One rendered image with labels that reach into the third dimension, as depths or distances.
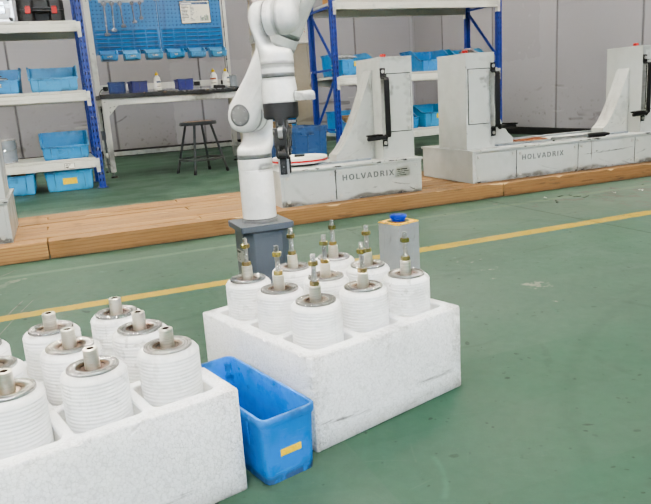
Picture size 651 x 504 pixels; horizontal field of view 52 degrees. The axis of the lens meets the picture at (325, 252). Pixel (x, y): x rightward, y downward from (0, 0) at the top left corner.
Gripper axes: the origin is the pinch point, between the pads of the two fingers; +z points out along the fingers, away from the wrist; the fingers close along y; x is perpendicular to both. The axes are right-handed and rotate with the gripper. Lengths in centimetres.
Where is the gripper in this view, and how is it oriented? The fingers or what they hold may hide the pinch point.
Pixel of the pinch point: (285, 169)
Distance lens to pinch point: 145.1
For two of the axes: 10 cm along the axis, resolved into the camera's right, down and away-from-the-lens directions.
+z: 0.7, 9.7, 2.3
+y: -0.1, 2.3, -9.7
